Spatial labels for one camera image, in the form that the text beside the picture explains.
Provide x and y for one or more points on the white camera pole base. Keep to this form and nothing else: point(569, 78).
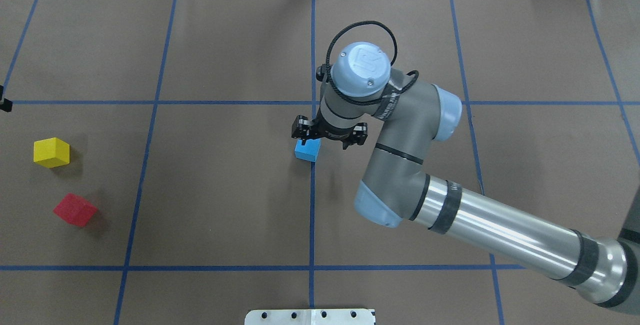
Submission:
point(326, 316)

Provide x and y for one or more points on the red cube block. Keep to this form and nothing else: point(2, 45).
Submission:
point(75, 210)

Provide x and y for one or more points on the blue cube block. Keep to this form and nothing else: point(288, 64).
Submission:
point(307, 151)

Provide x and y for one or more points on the yellow cube block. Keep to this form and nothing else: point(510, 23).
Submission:
point(52, 152)

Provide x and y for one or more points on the brown paper table mat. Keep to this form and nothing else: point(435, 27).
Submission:
point(178, 115)

